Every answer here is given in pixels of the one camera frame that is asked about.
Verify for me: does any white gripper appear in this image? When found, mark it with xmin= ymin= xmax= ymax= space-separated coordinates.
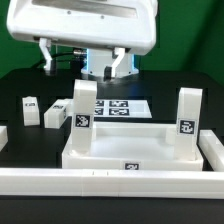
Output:
xmin=7 ymin=0 xmax=157 ymax=80

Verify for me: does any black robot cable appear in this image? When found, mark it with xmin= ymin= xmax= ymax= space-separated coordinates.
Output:
xmin=31 ymin=46 xmax=88 ymax=69

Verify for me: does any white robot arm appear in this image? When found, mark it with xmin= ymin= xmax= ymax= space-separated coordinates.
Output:
xmin=7 ymin=0 xmax=158 ymax=80

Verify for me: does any white U-shaped marker base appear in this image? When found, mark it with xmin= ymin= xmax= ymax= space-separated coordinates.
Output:
xmin=44 ymin=99 xmax=152 ymax=129

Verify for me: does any white L-shaped obstacle fence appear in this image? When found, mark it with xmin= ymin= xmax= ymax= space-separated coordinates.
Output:
xmin=0 ymin=129 xmax=224 ymax=200

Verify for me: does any white desk top tray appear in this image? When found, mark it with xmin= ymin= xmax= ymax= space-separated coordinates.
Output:
xmin=62 ymin=122 xmax=203 ymax=171

